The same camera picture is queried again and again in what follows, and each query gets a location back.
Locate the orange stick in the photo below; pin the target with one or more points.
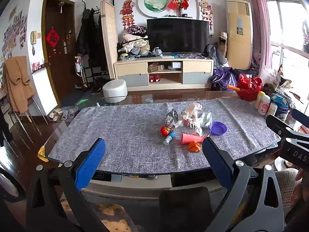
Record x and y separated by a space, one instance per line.
233 87

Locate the pink curtain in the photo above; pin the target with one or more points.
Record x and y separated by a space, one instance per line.
258 17

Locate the red flags and flowers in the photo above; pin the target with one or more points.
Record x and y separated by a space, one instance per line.
177 3

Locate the dark hanging coats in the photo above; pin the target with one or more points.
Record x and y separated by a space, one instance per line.
90 38

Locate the beige and grey TV cabinet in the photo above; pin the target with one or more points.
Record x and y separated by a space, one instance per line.
130 69

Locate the purple plastic bowl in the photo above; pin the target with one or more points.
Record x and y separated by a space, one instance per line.
218 128

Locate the purple bag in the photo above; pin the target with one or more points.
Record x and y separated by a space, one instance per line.
224 79

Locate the brown coat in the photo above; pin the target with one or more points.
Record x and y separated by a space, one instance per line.
18 84

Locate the beige woven chair seat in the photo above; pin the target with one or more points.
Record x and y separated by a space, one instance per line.
286 186

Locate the wall photo collage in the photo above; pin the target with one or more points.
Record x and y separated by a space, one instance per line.
14 33

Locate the small white bottle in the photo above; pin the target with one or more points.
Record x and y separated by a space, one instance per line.
272 110

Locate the red fish hanging ornament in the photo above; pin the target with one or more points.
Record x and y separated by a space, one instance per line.
127 12

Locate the beige standing air conditioner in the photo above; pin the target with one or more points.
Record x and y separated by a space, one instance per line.
239 33

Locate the pale slippers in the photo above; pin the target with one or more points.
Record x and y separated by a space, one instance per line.
61 114

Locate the white board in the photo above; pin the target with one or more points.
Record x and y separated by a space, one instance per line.
44 89

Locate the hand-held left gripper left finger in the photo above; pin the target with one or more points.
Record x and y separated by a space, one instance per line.
90 164

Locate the yellow table corner guard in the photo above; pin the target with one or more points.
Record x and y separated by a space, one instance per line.
42 153

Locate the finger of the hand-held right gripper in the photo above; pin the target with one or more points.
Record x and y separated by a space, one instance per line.
300 116
275 124

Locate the metal frame chair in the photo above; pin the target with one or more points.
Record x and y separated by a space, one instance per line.
36 111

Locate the red plastic basket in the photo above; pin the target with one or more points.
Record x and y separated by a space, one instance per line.
249 90

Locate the white round stool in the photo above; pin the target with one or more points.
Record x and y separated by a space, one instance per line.
114 90

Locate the white tissue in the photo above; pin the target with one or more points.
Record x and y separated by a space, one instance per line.
194 108

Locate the patterned floor rug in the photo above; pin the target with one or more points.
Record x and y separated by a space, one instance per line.
108 215

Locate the stacked cardboard boxes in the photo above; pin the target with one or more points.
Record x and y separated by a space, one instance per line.
223 43

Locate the red and white snack bag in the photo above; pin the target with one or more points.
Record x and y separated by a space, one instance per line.
187 119

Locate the black waste bin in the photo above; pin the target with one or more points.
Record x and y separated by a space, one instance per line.
185 210

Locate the wall intercom phone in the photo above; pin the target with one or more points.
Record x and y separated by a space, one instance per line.
33 37

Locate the red diamond door decoration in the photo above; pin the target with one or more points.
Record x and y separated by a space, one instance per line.
52 36

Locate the beige folding screen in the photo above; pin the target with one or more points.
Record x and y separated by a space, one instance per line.
109 41

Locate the grey woven table mat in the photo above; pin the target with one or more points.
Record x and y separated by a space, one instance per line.
120 137

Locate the pile of clothes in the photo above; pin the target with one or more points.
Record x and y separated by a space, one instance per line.
135 43

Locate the blue round tin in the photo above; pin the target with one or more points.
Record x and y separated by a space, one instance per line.
281 108

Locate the pink ridged cone cup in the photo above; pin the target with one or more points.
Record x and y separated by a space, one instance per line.
193 139

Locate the hanging ornament with dolls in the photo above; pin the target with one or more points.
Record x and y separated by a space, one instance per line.
205 12

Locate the small blue bottle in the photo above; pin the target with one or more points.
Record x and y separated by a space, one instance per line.
168 139

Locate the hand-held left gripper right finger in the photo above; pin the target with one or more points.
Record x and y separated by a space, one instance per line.
217 164

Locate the black television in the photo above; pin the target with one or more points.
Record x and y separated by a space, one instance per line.
177 36

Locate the cream bottle with yellow cap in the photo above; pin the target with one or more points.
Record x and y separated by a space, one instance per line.
260 96

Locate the white plastic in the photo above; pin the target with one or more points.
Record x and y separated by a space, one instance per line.
178 124

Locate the silver foil wrapper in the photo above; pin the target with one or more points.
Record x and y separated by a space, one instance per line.
171 119

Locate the round green wall art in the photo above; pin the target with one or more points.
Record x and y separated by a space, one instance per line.
153 3

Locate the black garment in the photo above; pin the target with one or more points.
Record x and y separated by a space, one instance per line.
3 128

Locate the dark brown door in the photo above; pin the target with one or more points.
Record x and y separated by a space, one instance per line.
65 60

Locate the person's right hand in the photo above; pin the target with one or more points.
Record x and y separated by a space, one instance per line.
301 174

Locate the grey cloth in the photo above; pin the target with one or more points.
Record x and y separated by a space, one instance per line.
216 55

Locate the white bottle with pink label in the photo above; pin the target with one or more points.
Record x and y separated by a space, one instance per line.
263 105

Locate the red round toy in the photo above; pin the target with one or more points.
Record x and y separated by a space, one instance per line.
165 131

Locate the orange wrapper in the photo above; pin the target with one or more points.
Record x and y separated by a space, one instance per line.
195 147

